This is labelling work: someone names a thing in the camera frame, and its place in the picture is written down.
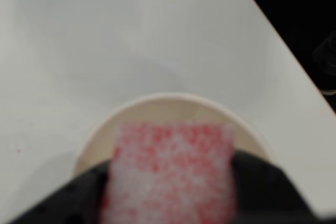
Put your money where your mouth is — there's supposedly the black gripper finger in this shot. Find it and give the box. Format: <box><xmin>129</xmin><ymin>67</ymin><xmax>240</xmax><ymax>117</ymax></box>
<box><xmin>231</xmin><ymin>149</ymin><xmax>320</xmax><ymax>224</ymax></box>
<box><xmin>9</xmin><ymin>159</ymin><xmax>112</xmax><ymax>224</ymax></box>

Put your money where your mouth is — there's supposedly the red and white speckled cube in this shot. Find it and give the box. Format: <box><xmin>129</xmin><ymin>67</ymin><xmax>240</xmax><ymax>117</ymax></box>
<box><xmin>100</xmin><ymin>121</ymin><xmax>238</xmax><ymax>224</ymax></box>

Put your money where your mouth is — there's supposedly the beige paper cup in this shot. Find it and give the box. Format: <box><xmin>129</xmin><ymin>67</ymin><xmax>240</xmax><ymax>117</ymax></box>
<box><xmin>72</xmin><ymin>92</ymin><xmax>274</xmax><ymax>178</ymax></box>

